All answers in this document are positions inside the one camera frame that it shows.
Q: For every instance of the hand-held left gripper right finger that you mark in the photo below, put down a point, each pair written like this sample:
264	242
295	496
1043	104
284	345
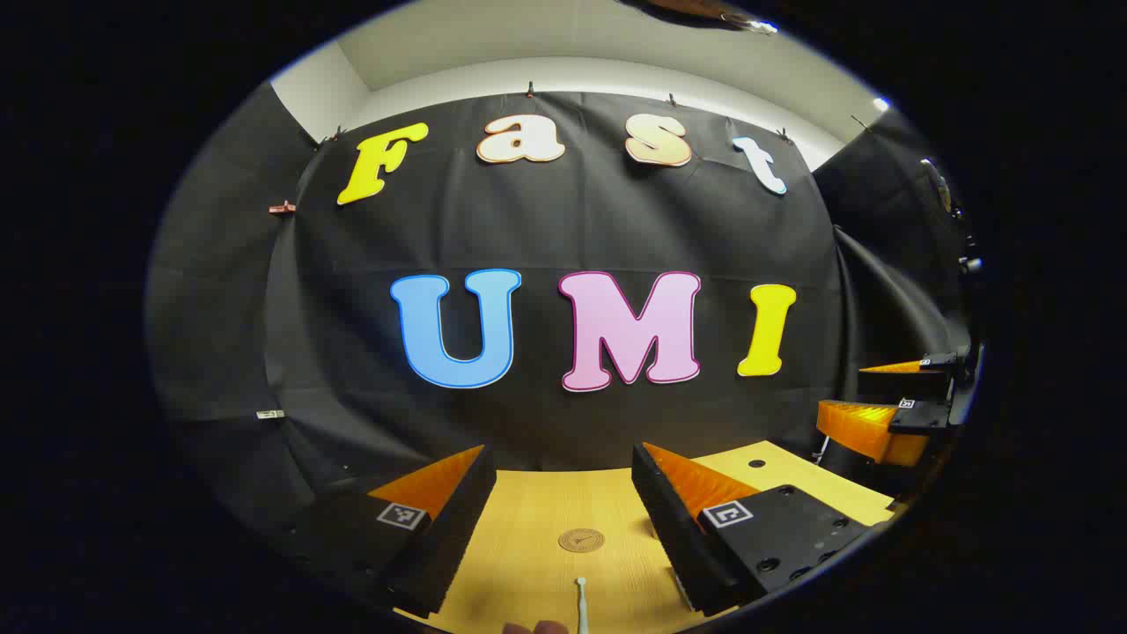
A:
673	528

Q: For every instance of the wooden desktop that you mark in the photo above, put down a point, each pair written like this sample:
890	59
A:
546	502

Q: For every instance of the dark ceiling fixture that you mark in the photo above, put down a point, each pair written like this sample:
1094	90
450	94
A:
704	13

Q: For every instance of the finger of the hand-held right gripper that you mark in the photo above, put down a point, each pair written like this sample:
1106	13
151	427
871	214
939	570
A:
867	427
898	386

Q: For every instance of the pale green toothbrush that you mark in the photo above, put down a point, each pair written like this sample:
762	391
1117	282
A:
582	608

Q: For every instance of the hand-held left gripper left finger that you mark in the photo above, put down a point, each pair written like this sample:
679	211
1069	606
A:
458	528

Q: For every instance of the black backdrop cloth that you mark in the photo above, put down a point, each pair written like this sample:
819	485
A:
528	220

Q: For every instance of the round brown coaster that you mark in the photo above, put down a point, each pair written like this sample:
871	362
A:
581	540

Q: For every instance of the small red clip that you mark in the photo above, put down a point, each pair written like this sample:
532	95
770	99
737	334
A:
282	208

